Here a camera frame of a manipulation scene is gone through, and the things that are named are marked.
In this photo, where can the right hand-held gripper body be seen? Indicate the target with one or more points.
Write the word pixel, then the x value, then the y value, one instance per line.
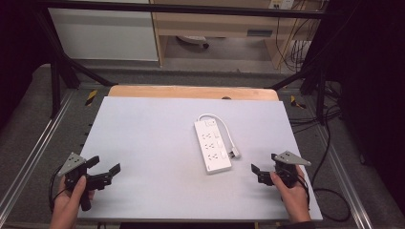
pixel 291 158

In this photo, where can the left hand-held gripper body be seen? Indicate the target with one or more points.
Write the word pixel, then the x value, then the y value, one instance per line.
pixel 72 162

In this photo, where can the white power strip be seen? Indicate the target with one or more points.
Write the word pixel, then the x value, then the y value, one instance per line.
pixel 211 146

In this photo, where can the person's left hand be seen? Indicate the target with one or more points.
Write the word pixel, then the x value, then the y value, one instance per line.
pixel 68 198

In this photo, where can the person's right hand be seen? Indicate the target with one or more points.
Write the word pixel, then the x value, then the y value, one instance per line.
pixel 293 198

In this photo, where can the yellow black tape strip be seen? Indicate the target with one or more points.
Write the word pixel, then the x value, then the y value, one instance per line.
pixel 296 102
pixel 91 97

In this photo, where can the wooden table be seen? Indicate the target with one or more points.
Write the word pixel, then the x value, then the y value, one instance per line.
pixel 191 92

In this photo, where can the black curtain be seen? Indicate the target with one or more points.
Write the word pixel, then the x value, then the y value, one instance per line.
pixel 372 79
pixel 19 47

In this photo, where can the white cabinet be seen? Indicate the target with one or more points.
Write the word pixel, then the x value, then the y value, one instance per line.
pixel 102 35

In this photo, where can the office chair base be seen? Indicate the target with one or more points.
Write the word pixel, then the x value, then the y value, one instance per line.
pixel 192 38

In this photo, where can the light wooden desk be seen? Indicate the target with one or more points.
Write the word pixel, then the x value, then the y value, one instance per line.
pixel 216 24

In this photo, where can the aluminium rail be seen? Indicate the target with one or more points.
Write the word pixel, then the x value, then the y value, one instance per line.
pixel 38 148
pixel 343 178

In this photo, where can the white wall socket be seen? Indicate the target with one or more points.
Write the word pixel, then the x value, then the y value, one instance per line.
pixel 281 4

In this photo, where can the black metal frame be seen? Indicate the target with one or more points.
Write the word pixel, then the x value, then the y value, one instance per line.
pixel 191 8

